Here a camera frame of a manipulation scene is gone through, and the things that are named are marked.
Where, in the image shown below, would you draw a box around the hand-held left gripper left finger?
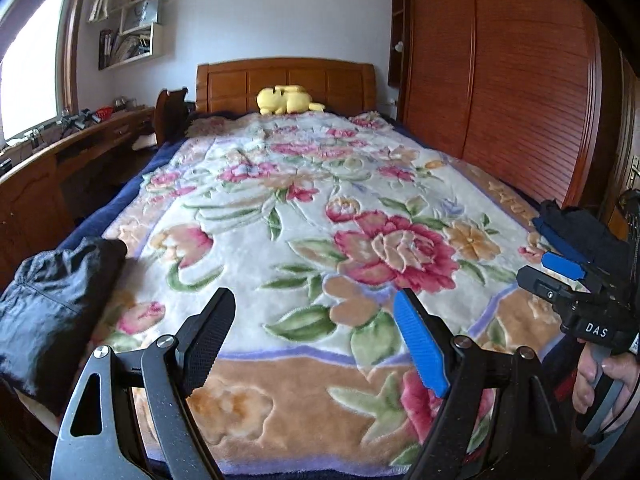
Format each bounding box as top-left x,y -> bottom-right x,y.
50,287 -> 237,480

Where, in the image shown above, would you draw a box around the wooden side shelf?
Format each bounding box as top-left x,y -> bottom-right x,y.
387,0 -> 407,88

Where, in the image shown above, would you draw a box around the wooden chair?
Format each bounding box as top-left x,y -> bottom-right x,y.
154,87 -> 190,146

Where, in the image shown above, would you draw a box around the yellow plush toy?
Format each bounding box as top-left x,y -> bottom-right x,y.
256,85 -> 327,115

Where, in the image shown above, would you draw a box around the black devices on desk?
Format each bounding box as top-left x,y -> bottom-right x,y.
59,110 -> 98,133

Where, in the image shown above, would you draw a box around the wooden desk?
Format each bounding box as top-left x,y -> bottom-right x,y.
0,105 -> 157,281

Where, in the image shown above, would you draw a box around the dark crinkled jacket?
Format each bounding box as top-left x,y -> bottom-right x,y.
0,236 -> 128,403

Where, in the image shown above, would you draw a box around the wooden louvered wardrobe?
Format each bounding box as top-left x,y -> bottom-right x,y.
402,0 -> 621,221

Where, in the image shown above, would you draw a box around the black double-breasted coat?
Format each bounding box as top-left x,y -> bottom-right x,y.
542,199 -> 633,266

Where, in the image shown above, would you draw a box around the wooden bed headboard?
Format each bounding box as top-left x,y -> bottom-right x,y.
195,57 -> 377,116

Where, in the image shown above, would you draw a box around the window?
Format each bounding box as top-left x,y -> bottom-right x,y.
0,0 -> 81,146

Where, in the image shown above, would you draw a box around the row of books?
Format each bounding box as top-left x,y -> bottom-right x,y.
99,29 -> 151,68

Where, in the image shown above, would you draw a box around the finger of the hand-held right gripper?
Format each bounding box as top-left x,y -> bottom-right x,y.
541,251 -> 618,293
516,266 -> 576,306

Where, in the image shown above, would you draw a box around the person's right hand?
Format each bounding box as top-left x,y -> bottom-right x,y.
571,350 -> 640,426

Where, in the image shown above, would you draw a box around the white wall shelf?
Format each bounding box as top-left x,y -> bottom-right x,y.
97,0 -> 166,71

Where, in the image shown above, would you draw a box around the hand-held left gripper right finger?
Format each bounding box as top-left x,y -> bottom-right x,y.
392,287 -> 576,480

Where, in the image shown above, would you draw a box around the floral blanket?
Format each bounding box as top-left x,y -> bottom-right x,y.
30,110 -> 581,480

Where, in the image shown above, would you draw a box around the navy blue bed sheet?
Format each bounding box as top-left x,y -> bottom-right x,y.
60,137 -> 193,256

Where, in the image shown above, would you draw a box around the white paper bag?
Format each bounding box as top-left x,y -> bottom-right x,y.
121,0 -> 160,31

